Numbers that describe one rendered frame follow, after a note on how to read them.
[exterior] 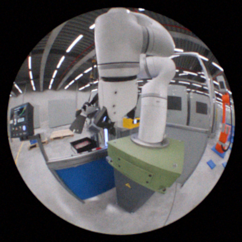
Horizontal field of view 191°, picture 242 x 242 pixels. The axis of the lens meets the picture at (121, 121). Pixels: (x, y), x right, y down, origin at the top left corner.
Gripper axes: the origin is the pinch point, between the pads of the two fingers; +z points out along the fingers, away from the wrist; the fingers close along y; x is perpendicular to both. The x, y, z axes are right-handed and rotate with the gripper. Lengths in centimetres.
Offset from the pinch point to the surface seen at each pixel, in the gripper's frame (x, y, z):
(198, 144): 70, -59, 41
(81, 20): -365, -136, -351
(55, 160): -22, 42, 19
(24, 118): -33, 41, -14
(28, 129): -29, 42, -8
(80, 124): -55, 9, 37
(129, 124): -14.1, -24.1, 33.3
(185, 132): 43, -64, 42
